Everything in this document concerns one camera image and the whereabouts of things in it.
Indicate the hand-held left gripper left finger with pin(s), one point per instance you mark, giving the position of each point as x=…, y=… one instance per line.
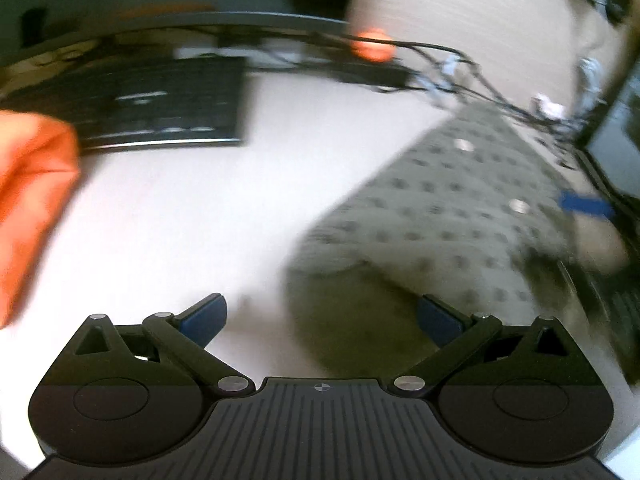
x=205, y=320

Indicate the orange cloth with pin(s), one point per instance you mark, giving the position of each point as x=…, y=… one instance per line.
x=30, y=185

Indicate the black power adapter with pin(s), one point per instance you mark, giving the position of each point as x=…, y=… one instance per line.
x=370, y=74

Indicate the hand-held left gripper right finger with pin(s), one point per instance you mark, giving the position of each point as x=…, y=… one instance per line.
x=440, y=322

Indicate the black keyboard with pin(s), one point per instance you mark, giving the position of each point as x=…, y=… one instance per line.
x=150, y=100

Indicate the crumpled white tissue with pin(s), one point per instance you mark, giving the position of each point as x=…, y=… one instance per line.
x=550, y=108

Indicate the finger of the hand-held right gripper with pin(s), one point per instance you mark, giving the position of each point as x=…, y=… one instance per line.
x=555, y=275
x=585, y=205

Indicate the olive dotted knit cardigan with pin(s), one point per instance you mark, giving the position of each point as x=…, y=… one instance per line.
x=425, y=210

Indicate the white glass-sided computer case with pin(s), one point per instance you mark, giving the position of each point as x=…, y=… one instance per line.
x=620, y=135

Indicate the small orange toy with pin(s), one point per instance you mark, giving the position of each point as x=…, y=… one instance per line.
x=372, y=47

